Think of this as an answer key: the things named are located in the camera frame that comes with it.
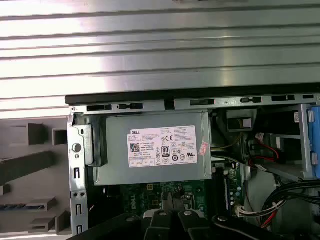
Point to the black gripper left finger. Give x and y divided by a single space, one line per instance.
163 225

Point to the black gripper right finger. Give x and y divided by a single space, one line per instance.
187 225

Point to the black RAM slot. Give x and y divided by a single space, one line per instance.
220 190

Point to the CPU socket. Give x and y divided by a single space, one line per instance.
191 200

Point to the green motherboard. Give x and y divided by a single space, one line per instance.
150 197

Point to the grey Dell power supply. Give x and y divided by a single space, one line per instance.
117 150

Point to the black open PC case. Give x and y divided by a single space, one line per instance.
77 150

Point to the grey plastic parts rack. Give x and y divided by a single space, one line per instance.
30 180

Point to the grey metal drive cage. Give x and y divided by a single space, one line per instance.
303 140

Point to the blue disk carrier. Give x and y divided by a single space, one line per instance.
315 135

